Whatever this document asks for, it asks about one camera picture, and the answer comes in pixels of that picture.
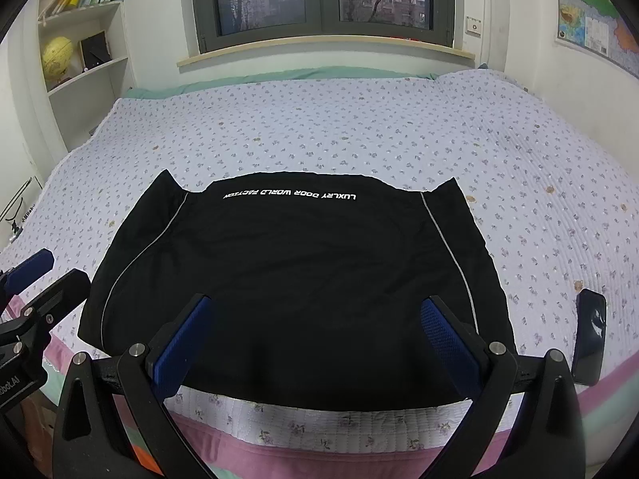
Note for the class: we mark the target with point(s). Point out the beige window sill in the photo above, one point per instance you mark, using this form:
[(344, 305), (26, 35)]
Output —
[(299, 46)]

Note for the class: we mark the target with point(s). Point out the pink striped bed sheet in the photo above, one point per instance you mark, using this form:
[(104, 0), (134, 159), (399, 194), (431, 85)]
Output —
[(349, 459)]

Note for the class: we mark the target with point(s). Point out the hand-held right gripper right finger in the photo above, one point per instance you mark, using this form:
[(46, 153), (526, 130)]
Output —
[(447, 349)]

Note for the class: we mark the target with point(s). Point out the small black box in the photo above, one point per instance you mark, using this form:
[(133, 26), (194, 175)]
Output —
[(95, 49)]

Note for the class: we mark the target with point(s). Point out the white bookshelf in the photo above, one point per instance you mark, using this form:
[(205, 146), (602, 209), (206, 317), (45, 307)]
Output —
[(107, 90)]

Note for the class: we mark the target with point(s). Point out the black smartphone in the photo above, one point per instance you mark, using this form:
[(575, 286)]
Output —
[(591, 339)]

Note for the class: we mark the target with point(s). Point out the white wall switch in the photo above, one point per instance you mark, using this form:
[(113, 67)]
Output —
[(474, 26)]

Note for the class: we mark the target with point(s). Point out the bed with floral quilt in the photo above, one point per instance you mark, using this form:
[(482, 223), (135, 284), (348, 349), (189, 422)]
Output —
[(349, 124)]

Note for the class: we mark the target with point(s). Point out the yellow globe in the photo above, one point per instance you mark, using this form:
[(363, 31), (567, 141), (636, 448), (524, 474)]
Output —
[(57, 57)]

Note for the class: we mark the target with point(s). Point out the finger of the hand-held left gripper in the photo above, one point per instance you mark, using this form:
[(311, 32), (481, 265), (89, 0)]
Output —
[(62, 289), (32, 265)]

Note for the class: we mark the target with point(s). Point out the black hooded jacket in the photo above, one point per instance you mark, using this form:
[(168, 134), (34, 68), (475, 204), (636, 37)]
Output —
[(299, 259)]

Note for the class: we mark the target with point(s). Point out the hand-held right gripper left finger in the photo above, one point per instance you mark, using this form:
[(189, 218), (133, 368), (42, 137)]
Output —
[(174, 354)]

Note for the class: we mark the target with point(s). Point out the green bed sheet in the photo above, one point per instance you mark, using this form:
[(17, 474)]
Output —
[(150, 92)]

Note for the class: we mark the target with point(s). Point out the white printed box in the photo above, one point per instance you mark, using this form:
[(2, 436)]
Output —
[(20, 204)]

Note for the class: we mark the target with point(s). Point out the colourful wall map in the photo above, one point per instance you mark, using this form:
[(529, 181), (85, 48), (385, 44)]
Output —
[(594, 5)]

